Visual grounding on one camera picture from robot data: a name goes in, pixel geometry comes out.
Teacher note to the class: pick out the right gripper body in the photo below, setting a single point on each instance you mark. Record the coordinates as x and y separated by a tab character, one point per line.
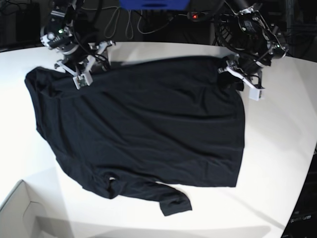
76	55

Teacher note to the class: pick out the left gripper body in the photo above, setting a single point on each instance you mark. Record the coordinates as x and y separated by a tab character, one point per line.
247	66

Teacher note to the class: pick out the black t-shirt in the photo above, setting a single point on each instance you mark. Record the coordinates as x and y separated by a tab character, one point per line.
140	129

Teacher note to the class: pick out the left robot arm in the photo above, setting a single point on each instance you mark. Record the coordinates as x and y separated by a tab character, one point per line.
241	26

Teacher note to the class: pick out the blue box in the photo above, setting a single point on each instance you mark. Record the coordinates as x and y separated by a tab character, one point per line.
154	4

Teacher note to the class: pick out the white cardboard box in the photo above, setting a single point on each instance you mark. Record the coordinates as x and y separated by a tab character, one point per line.
21	217

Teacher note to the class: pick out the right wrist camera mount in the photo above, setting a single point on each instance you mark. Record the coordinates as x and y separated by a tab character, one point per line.
82	77

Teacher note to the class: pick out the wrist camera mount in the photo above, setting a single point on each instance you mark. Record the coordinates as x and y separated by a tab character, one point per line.
82	77
251	76

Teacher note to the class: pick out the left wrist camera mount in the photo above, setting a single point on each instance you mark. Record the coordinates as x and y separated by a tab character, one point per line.
251	76

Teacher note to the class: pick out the white power strip red switch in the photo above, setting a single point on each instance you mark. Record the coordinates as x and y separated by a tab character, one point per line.
199	16

